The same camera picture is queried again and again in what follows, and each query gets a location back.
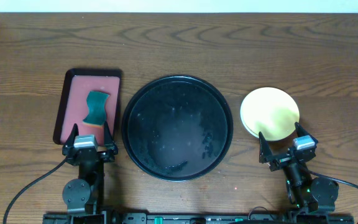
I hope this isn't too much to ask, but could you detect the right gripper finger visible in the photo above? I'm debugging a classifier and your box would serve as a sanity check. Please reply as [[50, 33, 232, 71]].
[[295, 122, 318, 144], [259, 131, 273, 164]]

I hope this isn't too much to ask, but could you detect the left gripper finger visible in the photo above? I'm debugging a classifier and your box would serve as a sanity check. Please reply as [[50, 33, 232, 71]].
[[64, 123, 79, 148], [103, 121, 115, 146]]

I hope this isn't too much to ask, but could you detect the yellow plate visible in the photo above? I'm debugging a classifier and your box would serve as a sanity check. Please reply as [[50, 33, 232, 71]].
[[241, 87, 300, 141]]

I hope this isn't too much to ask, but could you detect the green orange sponge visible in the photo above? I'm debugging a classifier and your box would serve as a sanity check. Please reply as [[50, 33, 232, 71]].
[[83, 91, 109, 126]]

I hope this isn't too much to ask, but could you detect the light green plate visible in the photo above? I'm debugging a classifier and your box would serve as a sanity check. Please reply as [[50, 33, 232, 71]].
[[240, 106, 259, 139]]

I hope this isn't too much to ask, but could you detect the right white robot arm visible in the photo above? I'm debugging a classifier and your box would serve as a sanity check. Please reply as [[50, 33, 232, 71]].
[[259, 122, 339, 213]]

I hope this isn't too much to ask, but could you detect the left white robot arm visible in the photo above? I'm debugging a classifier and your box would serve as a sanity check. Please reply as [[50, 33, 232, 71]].
[[62, 122, 118, 216]]

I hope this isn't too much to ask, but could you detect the rectangular red black tray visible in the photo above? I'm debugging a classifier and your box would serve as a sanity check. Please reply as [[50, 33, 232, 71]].
[[53, 68, 123, 146]]

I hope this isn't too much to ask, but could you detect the round black tray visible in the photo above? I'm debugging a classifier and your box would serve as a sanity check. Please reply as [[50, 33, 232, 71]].
[[121, 75, 234, 182]]

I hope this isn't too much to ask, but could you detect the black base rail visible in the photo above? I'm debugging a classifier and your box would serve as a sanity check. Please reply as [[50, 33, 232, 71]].
[[42, 211, 354, 224]]

